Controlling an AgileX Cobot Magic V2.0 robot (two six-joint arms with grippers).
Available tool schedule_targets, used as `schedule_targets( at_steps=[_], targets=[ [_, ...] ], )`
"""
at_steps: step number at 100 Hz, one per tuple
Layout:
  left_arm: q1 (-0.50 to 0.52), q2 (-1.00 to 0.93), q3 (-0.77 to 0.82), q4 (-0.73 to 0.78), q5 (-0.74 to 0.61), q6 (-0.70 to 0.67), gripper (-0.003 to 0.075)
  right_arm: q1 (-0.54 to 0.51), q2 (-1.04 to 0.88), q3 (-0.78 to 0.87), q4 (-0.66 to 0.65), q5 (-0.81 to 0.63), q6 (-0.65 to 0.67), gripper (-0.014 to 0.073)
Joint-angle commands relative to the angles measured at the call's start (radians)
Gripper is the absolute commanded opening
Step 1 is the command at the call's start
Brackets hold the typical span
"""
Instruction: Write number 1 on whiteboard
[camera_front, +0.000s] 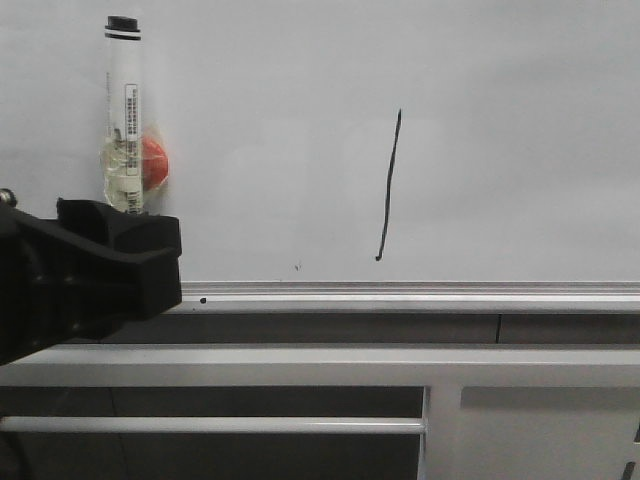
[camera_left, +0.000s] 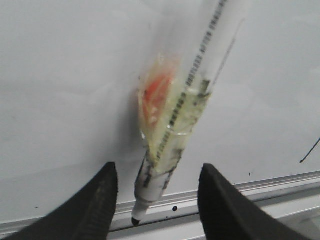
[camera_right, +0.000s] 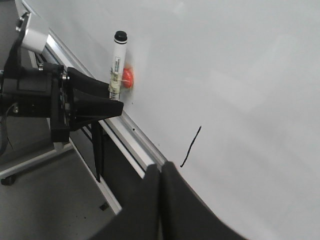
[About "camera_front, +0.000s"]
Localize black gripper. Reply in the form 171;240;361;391
1;189;182;364

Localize red round magnet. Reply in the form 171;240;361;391
142;136;169;191

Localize white whiteboard marker with tape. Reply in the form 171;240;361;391
101;15;144;214

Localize white whiteboard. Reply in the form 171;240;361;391
1;1;639;282

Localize white horizontal stand bar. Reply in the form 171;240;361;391
1;416;427;435

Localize aluminium whiteboard tray rail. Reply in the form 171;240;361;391
169;281;639;314

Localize white metal stand frame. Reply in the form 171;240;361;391
1;345;639;479

